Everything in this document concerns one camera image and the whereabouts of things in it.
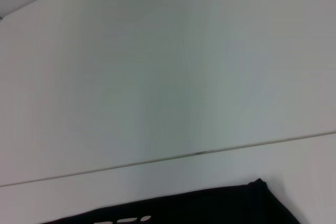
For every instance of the black t-shirt with white print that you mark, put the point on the black t-shirt with white print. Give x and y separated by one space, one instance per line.
210 205

